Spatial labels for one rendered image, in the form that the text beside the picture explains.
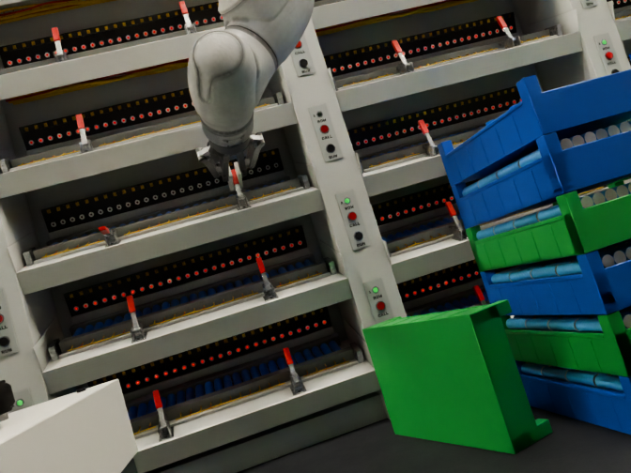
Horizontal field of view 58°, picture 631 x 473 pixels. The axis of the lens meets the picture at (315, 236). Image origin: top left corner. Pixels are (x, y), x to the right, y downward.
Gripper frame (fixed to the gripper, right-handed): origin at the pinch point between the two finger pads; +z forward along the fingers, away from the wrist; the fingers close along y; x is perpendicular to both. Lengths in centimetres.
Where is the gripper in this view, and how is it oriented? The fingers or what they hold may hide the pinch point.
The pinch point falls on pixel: (234, 176)
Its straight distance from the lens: 120.6
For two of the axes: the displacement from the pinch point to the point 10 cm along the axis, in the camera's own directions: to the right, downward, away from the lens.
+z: -0.8, 3.3, 9.4
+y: 9.4, -2.8, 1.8
